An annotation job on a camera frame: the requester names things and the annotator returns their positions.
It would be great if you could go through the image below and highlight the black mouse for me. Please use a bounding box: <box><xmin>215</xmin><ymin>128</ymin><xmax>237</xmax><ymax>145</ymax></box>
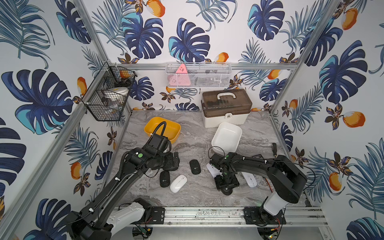
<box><xmin>221</xmin><ymin>188</ymin><xmax>233</xmax><ymax>196</ymax></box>
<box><xmin>160</xmin><ymin>171</ymin><xmax>171</xmax><ymax>188</ymax></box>
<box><xmin>189</xmin><ymin>160</ymin><xmax>201</xmax><ymax>175</ymax></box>

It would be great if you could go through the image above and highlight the white mouse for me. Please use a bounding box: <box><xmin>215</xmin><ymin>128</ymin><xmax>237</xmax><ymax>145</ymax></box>
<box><xmin>206</xmin><ymin>164</ymin><xmax>221</xmax><ymax>178</ymax></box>
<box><xmin>170</xmin><ymin>175</ymin><xmax>188</xmax><ymax>193</ymax></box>
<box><xmin>242</xmin><ymin>172</ymin><xmax>258</xmax><ymax>188</ymax></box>

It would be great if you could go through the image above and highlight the yellow plastic bin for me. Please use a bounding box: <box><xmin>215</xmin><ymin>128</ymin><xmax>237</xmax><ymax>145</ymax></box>
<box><xmin>144</xmin><ymin>117</ymin><xmax>181</xmax><ymax>144</ymax></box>

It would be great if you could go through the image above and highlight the white plastic bin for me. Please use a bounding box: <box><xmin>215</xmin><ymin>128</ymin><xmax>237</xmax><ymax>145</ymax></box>
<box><xmin>211</xmin><ymin>123</ymin><xmax>243</xmax><ymax>155</ymax></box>

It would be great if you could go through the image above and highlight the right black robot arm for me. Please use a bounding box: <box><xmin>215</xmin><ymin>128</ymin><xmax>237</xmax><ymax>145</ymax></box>
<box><xmin>210</xmin><ymin>152</ymin><xmax>308</xmax><ymax>216</ymax></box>

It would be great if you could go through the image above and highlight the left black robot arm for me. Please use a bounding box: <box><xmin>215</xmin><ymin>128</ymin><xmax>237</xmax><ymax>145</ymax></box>
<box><xmin>58</xmin><ymin>134</ymin><xmax>178</xmax><ymax>240</ymax></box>

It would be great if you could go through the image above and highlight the brown lid storage case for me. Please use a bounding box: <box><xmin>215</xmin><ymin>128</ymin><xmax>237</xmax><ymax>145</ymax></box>
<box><xmin>201</xmin><ymin>89</ymin><xmax>252</xmax><ymax>128</ymax></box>

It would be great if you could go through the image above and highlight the white bowl in basket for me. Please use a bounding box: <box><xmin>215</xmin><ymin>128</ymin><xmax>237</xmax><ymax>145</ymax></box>
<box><xmin>103</xmin><ymin>87</ymin><xmax>129</xmax><ymax>101</ymax></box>

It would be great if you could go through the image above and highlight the pink triangle object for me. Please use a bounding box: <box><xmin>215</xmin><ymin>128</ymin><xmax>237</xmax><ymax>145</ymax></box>
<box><xmin>169</xmin><ymin>64</ymin><xmax>191</xmax><ymax>87</ymax></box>

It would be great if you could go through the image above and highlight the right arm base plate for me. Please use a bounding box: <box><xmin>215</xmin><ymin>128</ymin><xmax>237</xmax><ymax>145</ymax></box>
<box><xmin>243</xmin><ymin>207</ymin><xmax>287</xmax><ymax>227</ymax></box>

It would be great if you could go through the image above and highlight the red black power cable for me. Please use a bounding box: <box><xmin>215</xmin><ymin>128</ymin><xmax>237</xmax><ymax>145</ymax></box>
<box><xmin>263</xmin><ymin>176</ymin><xmax>274</xmax><ymax>195</ymax></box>

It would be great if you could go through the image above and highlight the black handle screwdriver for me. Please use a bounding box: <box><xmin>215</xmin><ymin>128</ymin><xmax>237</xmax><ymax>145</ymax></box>
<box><xmin>272</xmin><ymin>143</ymin><xmax>278</xmax><ymax>158</ymax></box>

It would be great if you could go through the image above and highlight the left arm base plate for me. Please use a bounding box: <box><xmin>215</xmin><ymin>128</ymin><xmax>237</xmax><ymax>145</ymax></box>
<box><xmin>133</xmin><ymin>207</ymin><xmax>166</xmax><ymax>225</ymax></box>

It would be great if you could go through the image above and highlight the black wire basket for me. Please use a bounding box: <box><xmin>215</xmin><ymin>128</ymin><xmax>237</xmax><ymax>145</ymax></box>
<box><xmin>81</xmin><ymin>63</ymin><xmax>138</xmax><ymax>122</ymax></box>

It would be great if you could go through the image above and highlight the clear wall shelf basket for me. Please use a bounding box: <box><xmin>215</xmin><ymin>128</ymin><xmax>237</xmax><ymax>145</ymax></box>
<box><xmin>165</xmin><ymin>63</ymin><xmax>232</xmax><ymax>89</ymax></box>

